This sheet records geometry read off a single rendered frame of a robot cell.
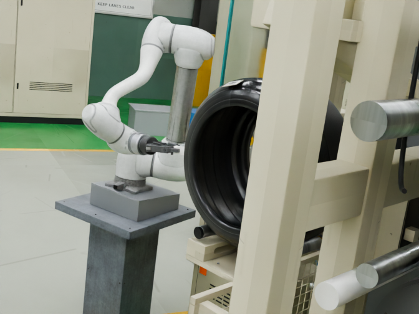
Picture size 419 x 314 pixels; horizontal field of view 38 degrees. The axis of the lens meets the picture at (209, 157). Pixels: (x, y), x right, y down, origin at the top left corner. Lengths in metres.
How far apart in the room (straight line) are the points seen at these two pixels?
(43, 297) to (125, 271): 0.68
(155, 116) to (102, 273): 4.69
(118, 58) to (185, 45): 7.49
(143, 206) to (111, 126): 0.61
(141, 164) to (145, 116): 4.69
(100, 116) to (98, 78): 7.80
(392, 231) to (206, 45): 1.22
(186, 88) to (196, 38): 0.24
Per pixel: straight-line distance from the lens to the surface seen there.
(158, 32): 2.81
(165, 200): 3.06
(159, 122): 7.72
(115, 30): 10.19
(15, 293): 3.66
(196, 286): 3.29
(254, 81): 1.98
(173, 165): 2.96
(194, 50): 2.79
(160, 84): 10.55
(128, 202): 2.94
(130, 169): 3.00
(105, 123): 2.43
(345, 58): 1.60
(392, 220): 2.07
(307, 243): 2.19
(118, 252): 3.07
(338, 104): 2.32
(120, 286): 3.12
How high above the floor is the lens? 1.68
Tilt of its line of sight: 14 degrees down
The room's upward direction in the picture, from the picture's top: 7 degrees clockwise
